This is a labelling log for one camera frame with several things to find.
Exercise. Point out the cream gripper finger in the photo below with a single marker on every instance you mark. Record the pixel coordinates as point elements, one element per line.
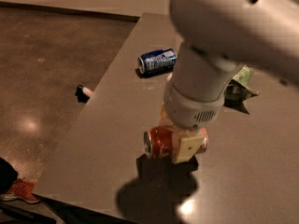
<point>185,145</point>
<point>164,119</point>

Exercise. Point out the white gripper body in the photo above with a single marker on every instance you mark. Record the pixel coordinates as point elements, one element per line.
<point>191,110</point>

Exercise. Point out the orange soda can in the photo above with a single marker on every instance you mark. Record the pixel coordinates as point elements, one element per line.
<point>158,140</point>

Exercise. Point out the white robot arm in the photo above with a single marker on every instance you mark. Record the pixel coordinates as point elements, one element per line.
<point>219,36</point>

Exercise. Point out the blue soda can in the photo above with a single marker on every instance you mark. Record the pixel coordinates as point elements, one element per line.
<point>157,61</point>

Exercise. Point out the green chip bag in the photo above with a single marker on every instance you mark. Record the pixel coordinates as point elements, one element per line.
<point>238,87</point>

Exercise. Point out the white marker with black cap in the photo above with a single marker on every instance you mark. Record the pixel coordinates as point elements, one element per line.
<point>84,90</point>

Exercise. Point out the orange sneaker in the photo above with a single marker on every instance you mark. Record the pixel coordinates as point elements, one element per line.
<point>20,190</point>

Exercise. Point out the black trouser leg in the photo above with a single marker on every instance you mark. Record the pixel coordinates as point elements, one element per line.
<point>8,175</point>

